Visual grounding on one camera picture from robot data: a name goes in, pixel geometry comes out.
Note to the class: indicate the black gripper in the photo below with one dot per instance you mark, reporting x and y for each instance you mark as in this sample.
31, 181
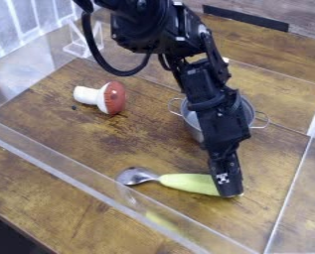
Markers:
224, 129

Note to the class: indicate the green handled metal spoon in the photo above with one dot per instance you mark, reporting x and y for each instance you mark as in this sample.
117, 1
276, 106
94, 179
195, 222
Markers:
197, 183

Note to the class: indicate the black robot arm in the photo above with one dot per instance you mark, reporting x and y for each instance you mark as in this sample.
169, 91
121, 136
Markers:
164, 28

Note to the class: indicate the small steel pot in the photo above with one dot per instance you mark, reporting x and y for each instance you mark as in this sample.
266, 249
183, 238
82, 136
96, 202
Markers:
177, 107

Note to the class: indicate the clear acrylic front barrier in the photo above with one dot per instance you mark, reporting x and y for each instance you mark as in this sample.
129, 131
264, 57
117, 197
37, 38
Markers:
142, 208

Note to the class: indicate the toy mushroom brown cap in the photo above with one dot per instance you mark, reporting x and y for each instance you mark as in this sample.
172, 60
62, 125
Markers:
109, 98

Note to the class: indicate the black strip on table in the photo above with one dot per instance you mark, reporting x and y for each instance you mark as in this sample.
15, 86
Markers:
247, 18

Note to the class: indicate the clear acrylic triangle stand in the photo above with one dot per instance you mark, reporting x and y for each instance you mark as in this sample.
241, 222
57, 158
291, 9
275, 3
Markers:
77, 47

